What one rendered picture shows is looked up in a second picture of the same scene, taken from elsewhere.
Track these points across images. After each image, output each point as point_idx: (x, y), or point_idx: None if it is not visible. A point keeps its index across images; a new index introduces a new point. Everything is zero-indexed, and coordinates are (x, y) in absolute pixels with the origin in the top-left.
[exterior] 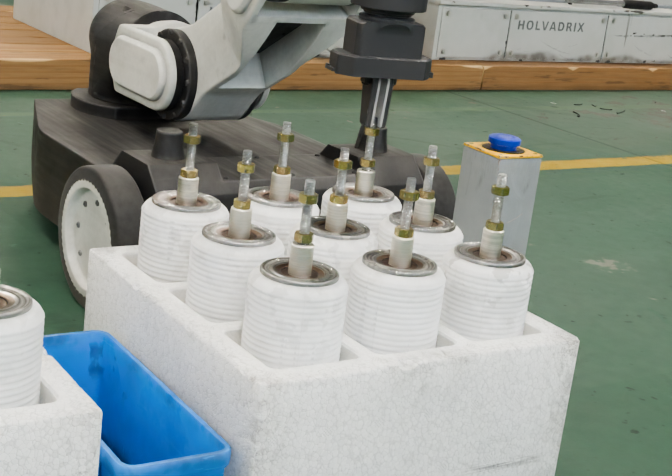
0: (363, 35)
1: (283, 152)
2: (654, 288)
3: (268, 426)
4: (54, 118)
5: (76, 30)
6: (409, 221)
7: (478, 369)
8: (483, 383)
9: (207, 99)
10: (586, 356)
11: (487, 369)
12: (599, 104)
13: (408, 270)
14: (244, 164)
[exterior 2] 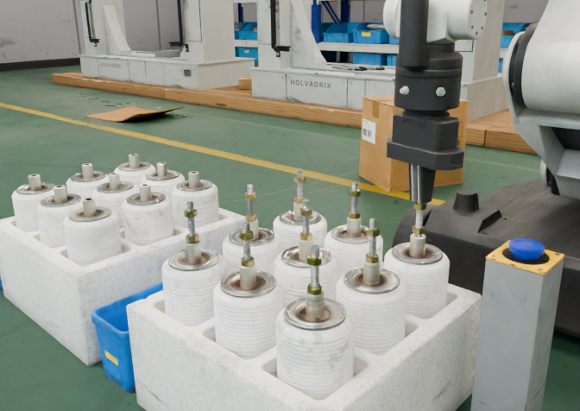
0: (393, 125)
1: (351, 203)
2: None
3: (132, 331)
4: (536, 184)
5: None
6: (244, 254)
7: (236, 384)
8: (242, 399)
9: (562, 183)
10: None
11: (243, 389)
12: None
13: (230, 287)
14: (246, 192)
